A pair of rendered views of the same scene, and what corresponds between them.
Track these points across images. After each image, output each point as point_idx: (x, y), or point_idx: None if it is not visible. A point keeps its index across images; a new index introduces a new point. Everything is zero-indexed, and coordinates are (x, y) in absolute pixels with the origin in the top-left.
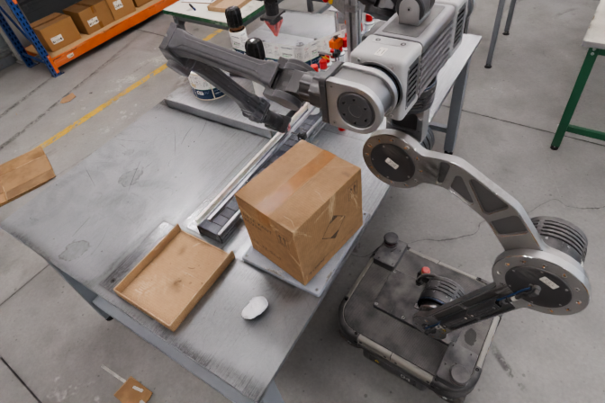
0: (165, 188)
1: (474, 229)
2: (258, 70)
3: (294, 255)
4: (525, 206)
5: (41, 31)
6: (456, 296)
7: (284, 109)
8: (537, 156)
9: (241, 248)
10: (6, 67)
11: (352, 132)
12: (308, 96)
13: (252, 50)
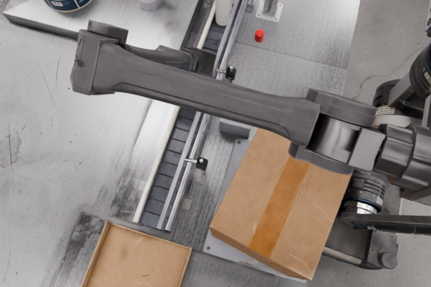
0: (63, 162)
1: (358, 91)
2: (286, 123)
3: (294, 275)
4: (398, 59)
5: None
6: (381, 191)
7: (181, 18)
8: (402, 0)
9: (195, 235)
10: None
11: (273, 43)
12: (392, 177)
13: None
